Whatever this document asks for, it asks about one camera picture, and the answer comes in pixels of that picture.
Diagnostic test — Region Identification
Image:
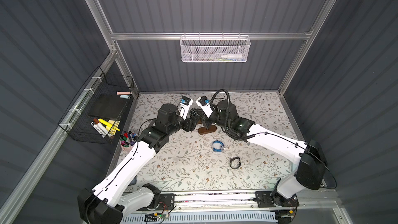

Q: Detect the blue white wrist watch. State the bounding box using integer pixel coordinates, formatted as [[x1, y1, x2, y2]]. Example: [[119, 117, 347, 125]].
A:
[[211, 141, 224, 152]]

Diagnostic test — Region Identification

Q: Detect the white wire mesh basket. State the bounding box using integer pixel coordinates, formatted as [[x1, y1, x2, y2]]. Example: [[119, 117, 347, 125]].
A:
[[180, 35, 251, 63]]

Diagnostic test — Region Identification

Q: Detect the black slim band watch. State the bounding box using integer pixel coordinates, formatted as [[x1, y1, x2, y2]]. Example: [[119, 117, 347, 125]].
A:
[[230, 157, 241, 170]]

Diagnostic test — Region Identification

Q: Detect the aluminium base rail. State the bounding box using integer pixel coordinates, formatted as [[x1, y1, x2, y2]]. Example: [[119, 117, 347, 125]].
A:
[[83, 188, 343, 215]]

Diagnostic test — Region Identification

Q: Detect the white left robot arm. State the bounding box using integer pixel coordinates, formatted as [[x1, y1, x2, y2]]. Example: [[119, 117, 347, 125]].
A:
[[77, 103, 201, 224]]

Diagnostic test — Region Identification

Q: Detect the black wire wall basket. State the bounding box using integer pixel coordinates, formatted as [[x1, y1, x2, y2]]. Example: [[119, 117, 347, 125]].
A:
[[58, 67, 135, 144]]

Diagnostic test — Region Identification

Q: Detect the wooden T-bar watch stand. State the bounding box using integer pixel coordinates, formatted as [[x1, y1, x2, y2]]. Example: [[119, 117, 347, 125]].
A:
[[198, 125, 217, 135]]

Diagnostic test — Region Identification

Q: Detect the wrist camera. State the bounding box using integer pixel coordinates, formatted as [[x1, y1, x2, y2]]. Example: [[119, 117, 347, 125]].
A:
[[196, 96, 213, 118], [177, 96, 193, 120]]

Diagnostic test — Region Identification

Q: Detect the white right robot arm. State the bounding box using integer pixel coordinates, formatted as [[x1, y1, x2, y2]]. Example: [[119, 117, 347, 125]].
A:
[[196, 90, 329, 206]]

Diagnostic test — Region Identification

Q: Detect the white tube in basket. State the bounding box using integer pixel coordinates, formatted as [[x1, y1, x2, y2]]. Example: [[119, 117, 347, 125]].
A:
[[221, 54, 243, 60]]

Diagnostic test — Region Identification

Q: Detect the pink cup with markers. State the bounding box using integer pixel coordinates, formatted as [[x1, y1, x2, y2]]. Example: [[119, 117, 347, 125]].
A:
[[119, 131, 138, 152]]

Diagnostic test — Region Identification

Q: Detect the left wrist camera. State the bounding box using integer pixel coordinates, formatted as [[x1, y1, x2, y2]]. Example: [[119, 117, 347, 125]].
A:
[[177, 96, 193, 120]]

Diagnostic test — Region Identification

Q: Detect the white marker in basket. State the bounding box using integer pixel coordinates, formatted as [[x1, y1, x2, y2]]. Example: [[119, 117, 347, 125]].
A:
[[90, 122, 106, 137]]

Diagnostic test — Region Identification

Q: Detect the black notebook in basket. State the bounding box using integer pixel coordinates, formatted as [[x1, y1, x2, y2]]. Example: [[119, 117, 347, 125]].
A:
[[88, 94, 128, 120]]

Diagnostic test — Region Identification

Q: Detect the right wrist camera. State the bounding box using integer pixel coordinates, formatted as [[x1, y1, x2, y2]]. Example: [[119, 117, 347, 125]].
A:
[[196, 96, 213, 118]]

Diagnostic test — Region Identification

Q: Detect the yellow highlighter marker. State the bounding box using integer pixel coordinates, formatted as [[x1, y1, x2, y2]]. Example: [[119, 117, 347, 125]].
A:
[[98, 118, 120, 131]]

